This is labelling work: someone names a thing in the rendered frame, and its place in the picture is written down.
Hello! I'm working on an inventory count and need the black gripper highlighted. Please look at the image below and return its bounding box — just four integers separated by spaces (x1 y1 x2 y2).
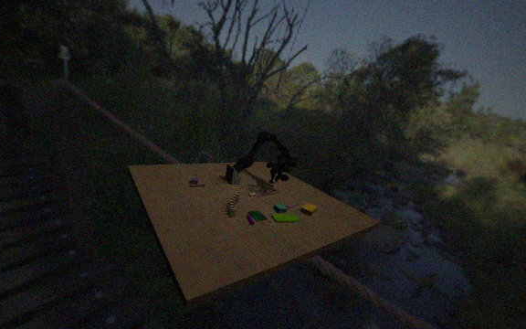
266 162 289 182

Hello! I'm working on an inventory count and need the yellow rectangular block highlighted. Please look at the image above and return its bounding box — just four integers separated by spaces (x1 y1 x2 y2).
301 203 318 216

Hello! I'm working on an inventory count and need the teal rectangular block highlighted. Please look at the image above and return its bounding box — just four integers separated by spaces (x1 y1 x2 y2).
274 204 288 213

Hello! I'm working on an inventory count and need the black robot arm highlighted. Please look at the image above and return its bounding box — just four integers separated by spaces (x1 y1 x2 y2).
232 132 298 173

